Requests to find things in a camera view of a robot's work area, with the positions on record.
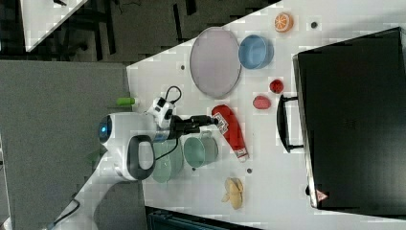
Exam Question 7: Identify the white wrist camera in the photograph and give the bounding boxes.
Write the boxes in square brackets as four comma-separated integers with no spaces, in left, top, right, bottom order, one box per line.
[147,97,174,128]

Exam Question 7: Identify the red ketchup bottle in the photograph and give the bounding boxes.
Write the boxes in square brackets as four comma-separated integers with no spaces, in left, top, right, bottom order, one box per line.
[212,104,249,163]

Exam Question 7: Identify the green measuring cup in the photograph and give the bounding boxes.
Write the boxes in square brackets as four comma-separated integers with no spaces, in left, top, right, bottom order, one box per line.
[184,130,218,168]

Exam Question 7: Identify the green pear toy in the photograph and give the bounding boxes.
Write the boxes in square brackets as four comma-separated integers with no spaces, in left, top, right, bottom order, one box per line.
[116,98,139,106]

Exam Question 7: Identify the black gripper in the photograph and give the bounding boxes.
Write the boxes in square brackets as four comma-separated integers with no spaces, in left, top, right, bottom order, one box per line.
[168,115,218,140]

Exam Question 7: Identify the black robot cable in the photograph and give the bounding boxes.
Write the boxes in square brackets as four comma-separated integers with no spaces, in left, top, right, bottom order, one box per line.
[47,85,183,228]

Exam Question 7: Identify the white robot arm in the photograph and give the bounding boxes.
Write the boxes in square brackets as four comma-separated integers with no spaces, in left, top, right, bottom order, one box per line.
[46,112,218,230]

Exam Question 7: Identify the red apple toy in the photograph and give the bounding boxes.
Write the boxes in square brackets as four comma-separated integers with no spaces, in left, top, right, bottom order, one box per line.
[269,80,284,94]

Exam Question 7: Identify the orange slice toy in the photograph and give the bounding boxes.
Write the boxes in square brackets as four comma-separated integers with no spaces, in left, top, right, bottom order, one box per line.
[274,12,294,33]

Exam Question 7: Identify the black toaster oven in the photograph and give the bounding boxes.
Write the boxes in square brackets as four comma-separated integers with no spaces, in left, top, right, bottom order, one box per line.
[292,27,406,219]

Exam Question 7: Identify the red strawberry toy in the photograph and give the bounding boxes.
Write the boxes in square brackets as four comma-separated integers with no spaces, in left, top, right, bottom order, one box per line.
[253,95,271,110]

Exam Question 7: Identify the lilac round plate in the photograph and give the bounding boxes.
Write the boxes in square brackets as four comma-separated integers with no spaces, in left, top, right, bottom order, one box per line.
[190,27,241,99]

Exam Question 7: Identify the blue bowl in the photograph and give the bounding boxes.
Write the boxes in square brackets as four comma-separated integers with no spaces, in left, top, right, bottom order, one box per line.
[238,34,274,70]

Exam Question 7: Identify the peeled banana toy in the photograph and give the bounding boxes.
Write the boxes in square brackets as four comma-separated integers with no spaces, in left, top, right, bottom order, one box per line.
[221,177,243,210]

